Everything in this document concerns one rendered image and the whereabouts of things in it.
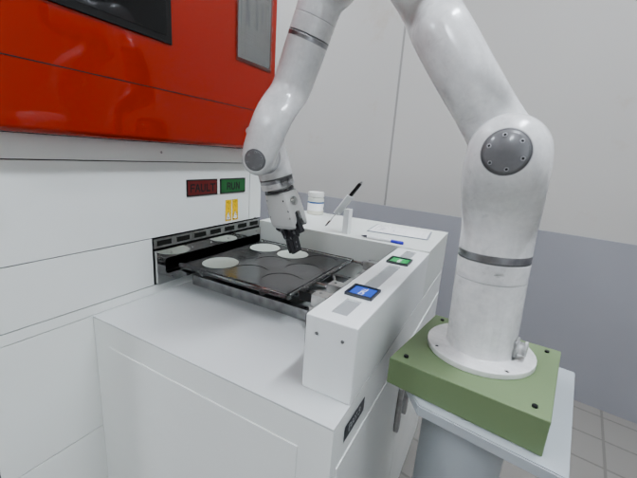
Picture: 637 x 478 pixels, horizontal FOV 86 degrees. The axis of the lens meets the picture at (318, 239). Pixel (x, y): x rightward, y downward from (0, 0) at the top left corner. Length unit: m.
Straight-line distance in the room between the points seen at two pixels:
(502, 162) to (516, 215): 0.10
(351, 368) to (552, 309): 1.84
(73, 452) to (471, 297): 0.96
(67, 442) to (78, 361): 0.19
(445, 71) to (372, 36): 2.05
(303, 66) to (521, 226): 0.52
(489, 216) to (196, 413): 0.64
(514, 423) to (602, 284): 1.70
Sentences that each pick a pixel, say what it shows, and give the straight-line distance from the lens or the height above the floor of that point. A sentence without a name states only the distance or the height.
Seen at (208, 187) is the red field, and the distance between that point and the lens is 1.10.
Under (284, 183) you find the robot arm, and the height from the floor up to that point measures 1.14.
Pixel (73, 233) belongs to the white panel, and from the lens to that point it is 0.90.
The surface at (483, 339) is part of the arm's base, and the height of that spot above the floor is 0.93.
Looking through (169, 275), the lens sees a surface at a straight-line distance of 1.04.
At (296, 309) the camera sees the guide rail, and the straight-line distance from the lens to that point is 0.87.
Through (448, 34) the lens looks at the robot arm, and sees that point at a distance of 0.68.
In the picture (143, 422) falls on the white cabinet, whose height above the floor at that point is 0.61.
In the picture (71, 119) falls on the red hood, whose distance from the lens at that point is 0.83.
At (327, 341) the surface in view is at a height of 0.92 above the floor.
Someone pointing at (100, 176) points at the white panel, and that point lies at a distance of 0.91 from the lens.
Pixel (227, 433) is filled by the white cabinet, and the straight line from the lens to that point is 0.75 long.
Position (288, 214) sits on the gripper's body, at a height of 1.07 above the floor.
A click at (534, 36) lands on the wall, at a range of 2.35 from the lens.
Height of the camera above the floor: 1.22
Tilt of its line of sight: 14 degrees down
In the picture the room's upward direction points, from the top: 4 degrees clockwise
